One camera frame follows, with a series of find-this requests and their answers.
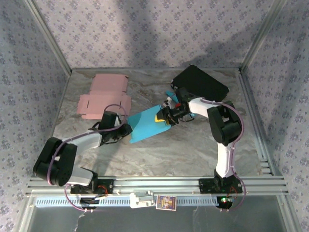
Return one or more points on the blue paper box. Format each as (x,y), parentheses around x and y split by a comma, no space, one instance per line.
(147,125)

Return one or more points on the pink paper box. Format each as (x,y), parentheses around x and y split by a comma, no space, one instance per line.
(106,96)

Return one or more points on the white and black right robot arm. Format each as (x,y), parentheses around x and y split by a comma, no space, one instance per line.
(225,159)

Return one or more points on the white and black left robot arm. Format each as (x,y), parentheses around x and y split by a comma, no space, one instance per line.
(84,139)

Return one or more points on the teal marker pen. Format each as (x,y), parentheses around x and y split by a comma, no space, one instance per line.
(172,93)

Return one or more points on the black ribbed hard case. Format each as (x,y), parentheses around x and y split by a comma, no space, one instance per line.
(200,82)

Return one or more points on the black controller board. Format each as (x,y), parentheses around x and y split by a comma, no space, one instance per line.
(88,201)
(225,201)

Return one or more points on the small picture card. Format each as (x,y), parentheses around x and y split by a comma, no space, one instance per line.
(166,202)

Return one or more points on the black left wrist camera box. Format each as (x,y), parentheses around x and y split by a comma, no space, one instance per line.
(108,119)

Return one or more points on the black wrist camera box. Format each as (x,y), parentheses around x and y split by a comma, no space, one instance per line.
(184,94)
(108,119)

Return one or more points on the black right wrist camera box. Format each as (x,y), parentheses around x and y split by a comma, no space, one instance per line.
(184,94)

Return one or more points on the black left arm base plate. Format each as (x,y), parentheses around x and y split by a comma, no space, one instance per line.
(108,186)

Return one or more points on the aluminium extrusion frame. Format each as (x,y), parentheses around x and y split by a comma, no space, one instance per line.
(157,183)

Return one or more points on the white plastic bracket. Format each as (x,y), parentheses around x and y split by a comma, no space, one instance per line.
(140,200)

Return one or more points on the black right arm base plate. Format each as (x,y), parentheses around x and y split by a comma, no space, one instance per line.
(205,186)

